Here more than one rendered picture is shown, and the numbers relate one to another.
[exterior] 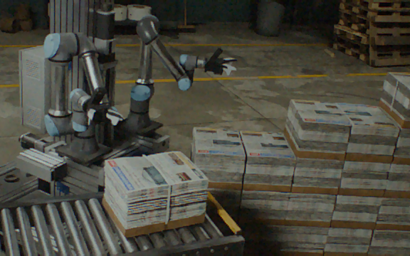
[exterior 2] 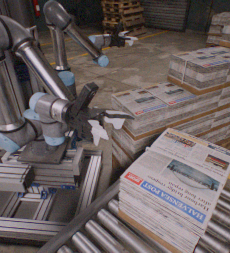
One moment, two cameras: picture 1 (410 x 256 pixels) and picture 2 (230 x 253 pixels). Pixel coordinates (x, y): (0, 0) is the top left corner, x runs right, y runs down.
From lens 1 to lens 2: 188 cm
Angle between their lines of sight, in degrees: 23
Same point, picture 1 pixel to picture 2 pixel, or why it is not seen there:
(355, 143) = not seen: outside the picture
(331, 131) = (219, 69)
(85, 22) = not seen: outside the picture
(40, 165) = (7, 179)
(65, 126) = (24, 138)
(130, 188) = (199, 215)
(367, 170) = not seen: outside the picture
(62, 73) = not seen: outside the picture
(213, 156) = (148, 113)
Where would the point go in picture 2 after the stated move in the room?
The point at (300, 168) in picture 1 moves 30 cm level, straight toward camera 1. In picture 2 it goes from (199, 103) to (220, 123)
